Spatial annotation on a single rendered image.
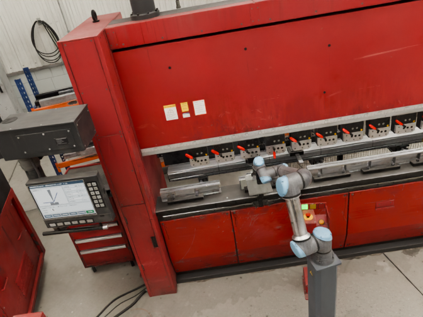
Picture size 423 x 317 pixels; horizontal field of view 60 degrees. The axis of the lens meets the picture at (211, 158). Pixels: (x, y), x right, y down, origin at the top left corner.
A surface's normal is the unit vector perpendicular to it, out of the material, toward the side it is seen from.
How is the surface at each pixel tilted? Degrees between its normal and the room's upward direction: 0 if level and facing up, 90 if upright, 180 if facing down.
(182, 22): 90
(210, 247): 90
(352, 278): 0
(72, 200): 90
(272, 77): 90
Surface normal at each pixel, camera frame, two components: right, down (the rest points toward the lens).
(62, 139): -0.01, 0.52
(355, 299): -0.15, -0.84
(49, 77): 0.25, 0.47
